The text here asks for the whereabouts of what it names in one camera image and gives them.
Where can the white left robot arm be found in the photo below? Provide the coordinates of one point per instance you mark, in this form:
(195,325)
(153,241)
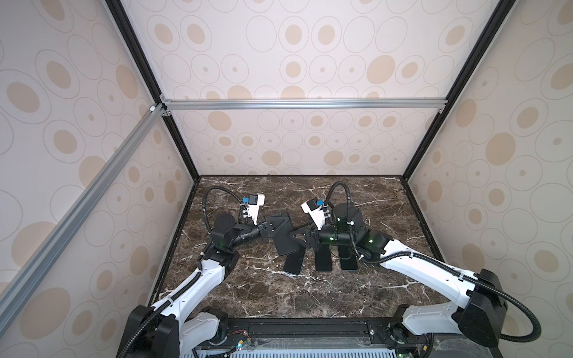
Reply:
(165,329)

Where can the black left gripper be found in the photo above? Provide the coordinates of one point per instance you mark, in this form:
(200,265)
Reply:
(264,230)

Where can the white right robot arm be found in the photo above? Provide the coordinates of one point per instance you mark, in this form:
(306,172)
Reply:
(477,304)

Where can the black corner frame post left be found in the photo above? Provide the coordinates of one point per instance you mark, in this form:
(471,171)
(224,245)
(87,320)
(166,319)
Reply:
(120,17)

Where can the black corner frame post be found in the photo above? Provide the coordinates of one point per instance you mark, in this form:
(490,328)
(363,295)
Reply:
(484,41)
(120,17)

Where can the silver aluminium rail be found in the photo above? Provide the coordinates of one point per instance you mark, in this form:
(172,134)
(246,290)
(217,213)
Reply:
(40,263)
(306,104)

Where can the silver aluminium rail back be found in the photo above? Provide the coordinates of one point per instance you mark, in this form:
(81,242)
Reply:
(306,104)

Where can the silver aluminium rail left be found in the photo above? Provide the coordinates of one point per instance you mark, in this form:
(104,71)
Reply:
(40,263)

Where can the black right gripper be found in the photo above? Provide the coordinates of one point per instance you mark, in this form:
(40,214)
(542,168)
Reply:
(310,237)

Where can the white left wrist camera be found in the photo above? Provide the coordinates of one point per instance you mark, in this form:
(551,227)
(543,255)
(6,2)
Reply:
(251,205)

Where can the black corner frame post right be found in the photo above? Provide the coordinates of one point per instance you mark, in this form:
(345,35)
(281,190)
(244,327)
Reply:
(484,41)

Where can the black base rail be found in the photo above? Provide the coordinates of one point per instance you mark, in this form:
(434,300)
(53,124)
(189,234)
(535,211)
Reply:
(300,337)

